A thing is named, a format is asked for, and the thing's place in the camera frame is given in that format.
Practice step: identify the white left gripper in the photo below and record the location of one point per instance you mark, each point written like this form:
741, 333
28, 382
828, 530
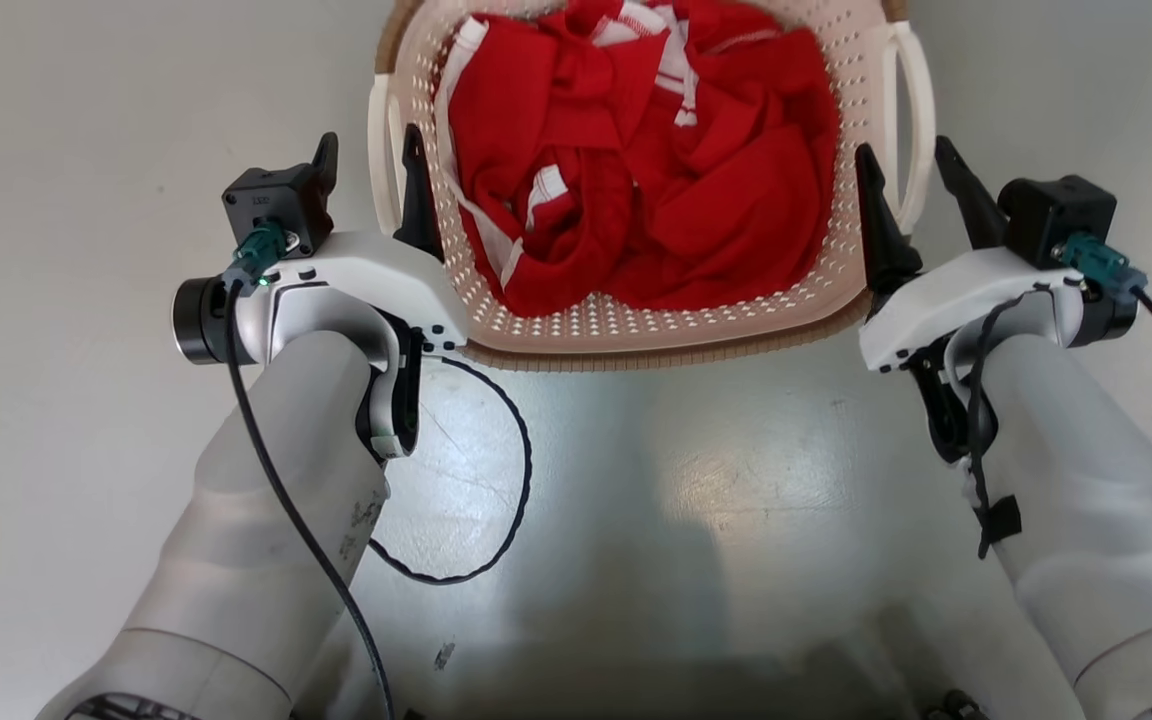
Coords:
376, 275

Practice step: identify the cream perforated plastic laundry basket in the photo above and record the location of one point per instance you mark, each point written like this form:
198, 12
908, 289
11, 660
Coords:
636, 325

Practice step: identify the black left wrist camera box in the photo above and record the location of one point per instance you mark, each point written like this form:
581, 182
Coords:
281, 200

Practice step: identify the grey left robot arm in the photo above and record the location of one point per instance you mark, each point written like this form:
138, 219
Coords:
266, 520

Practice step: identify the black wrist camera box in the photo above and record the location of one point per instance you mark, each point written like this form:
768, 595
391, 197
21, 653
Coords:
281, 200
1051, 210

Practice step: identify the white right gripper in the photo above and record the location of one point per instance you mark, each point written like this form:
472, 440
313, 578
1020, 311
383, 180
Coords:
946, 295

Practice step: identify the red and white clothing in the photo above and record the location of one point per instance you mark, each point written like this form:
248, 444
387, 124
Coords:
696, 200

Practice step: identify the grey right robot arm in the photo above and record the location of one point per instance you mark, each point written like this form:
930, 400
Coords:
1086, 500

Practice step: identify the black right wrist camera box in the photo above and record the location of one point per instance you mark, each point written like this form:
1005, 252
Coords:
1051, 210

